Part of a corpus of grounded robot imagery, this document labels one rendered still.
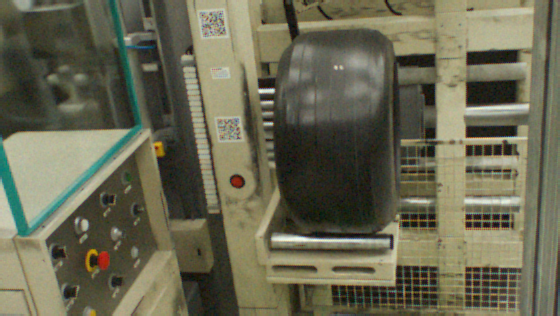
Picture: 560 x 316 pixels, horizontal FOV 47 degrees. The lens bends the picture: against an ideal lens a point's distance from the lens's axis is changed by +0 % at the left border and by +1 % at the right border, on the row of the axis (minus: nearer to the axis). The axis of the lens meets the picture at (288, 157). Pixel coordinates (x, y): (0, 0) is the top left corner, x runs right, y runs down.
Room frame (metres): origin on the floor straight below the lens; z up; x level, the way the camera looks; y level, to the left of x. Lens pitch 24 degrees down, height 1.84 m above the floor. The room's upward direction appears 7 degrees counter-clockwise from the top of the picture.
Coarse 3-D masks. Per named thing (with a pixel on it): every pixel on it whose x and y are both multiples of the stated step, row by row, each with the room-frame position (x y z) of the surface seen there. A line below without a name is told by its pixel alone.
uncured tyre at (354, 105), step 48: (288, 48) 1.64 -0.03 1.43; (336, 48) 1.56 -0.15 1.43; (384, 48) 1.58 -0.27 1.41; (288, 96) 1.48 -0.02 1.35; (336, 96) 1.45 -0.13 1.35; (384, 96) 1.45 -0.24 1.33; (288, 144) 1.43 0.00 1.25; (336, 144) 1.39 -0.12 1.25; (384, 144) 1.40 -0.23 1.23; (288, 192) 1.43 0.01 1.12; (336, 192) 1.39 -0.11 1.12; (384, 192) 1.39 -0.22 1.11
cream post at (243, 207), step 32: (192, 0) 1.66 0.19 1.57; (224, 0) 1.64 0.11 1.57; (192, 32) 1.66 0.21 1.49; (224, 64) 1.65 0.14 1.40; (224, 96) 1.65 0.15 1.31; (256, 96) 1.72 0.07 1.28; (256, 128) 1.68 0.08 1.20; (224, 160) 1.66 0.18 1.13; (256, 160) 1.64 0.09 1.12; (224, 192) 1.66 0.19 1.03; (256, 192) 1.64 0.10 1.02; (224, 224) 1.67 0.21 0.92; (256, 224) 1.64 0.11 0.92; (256, 256) 1.64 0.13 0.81; (256, 288) 1.65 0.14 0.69
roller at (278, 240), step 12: (276, 240) 1.55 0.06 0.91; (288, 240) 1.54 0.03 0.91; (300, 240) 1.53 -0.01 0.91; (312, 240) 1.53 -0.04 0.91; (324, 240) 1.52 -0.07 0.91; (336, 240) 1.51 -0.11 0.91; (348, 240) 1.50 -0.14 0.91; (360, 240) 1.50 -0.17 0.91; (372, 240) 1.49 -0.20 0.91; (384, 240) 1.48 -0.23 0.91
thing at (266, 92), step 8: (264, 80) 2.17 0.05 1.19; (272, 80) 2.16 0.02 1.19; (264, 88) 2.17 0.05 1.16; (272, 88) 2.17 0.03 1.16; (264, 96) 2.04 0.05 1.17; (272, 96) 2.04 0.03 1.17; (264, 104) 2.03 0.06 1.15; (272, 104) 2.03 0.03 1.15; (264, 112) 2.05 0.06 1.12; (272, 112) 2.04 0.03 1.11; (264, 120) 2.18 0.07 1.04; (272, 120) 2.17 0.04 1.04; (264, 128) 2.04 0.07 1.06; (272, 128) 2.03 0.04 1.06; (272, 136) 2.04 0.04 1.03; (272, 144) 2.03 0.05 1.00; (272, 152) 2.05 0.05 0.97; (272, 168) 2.04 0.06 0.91
